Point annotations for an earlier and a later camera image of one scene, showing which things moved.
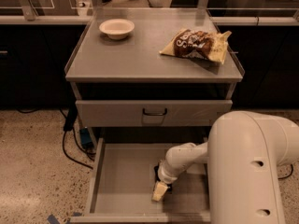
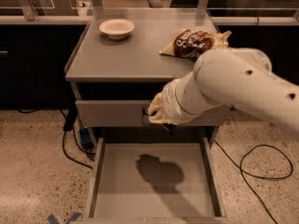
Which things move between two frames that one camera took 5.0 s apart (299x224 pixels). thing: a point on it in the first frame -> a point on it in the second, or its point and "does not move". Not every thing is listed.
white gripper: x=163 y=175 -> x=168 y=104
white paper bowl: x=117 y=28 does not move
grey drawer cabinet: x=126 y=90 does not move
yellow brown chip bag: x=198 y=44 does not move
